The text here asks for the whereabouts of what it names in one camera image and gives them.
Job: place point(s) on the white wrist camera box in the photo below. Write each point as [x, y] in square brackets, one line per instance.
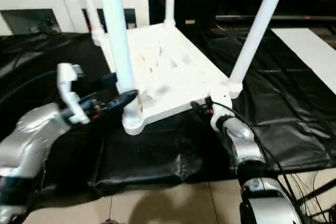
[220, 106]
[68, 90]

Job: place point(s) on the black mat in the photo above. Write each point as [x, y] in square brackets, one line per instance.
[294, 108]

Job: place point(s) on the small yellow label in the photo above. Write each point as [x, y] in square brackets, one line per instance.
[190, 22]

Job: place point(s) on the white plastic table top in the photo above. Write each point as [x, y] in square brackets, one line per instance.
[168, 72]

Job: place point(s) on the black metal rail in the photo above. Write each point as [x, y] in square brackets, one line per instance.
[278, 18]

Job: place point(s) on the white flat board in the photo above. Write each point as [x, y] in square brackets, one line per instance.
[310, 56]

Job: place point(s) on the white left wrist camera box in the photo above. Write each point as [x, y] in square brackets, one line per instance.
[68, 90]

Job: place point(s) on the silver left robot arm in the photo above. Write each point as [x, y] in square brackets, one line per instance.
[29, 140]

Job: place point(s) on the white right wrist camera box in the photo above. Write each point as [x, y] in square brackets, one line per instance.
[220, 106]

